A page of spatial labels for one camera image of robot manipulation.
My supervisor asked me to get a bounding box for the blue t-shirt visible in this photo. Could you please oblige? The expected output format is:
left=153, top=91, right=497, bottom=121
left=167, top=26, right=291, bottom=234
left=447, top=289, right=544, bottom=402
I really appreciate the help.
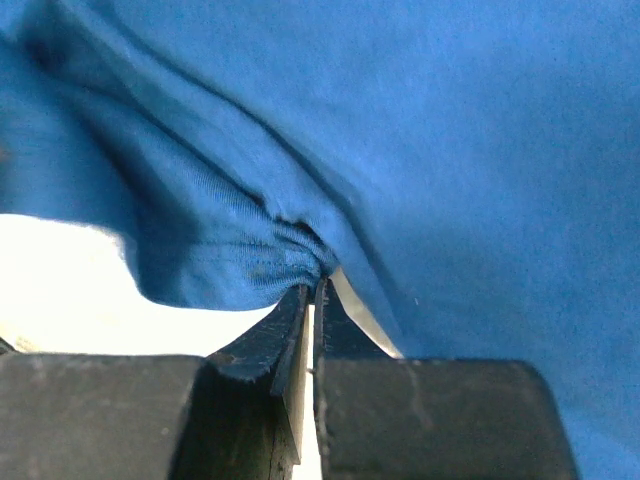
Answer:
left=1, top=1, right=639, bottom=479

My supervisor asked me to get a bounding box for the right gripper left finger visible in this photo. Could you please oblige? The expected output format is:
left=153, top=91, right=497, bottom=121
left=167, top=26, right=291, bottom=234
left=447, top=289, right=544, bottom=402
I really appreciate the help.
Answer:
left=1, top=287, right=309, bottom=479

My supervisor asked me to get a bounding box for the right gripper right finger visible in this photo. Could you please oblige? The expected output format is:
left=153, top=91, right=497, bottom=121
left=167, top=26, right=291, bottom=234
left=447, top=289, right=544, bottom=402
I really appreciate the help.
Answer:
left=313, top=279, right=579, bottom=480

